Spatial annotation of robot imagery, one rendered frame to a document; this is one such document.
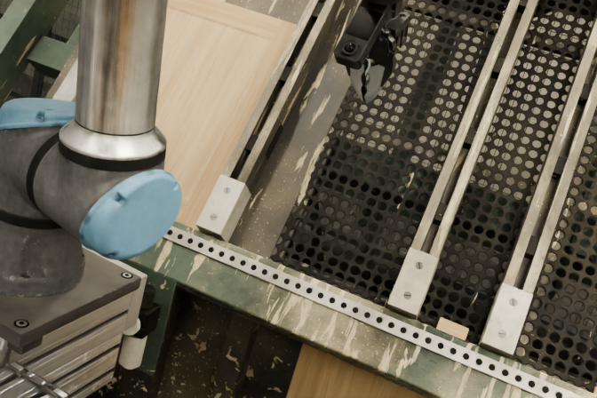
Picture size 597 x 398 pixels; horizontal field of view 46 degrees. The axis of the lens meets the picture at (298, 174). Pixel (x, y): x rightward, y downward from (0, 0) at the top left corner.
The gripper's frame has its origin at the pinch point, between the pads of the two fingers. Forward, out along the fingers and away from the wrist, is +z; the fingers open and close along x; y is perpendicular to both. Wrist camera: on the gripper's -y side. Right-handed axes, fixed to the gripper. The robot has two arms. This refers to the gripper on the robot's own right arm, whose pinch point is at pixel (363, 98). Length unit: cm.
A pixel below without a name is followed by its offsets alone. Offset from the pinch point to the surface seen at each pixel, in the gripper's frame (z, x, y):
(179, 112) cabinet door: 31, 51, 11
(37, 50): 31, 99, 13
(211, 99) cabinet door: 29, 45, 17
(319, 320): 45.2, -2.0, -14.4
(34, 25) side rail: 26, 101, 16
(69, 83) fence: 29, 79, 5
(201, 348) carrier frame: 85, 32, -11
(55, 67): 33, 91, 12
